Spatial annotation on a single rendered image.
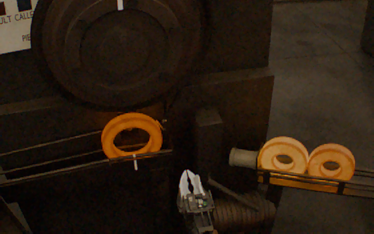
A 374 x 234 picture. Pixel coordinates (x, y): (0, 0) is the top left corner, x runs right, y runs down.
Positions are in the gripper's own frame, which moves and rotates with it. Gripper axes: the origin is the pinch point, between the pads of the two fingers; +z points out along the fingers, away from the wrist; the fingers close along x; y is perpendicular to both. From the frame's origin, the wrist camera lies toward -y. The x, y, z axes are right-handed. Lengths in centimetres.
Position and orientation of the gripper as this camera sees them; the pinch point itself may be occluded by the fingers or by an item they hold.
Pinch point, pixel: (187, 176)
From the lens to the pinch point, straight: 110.3
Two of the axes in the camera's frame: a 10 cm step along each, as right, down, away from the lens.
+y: 0.6, -6.0, -8.0
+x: -9.8, 1.4, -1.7
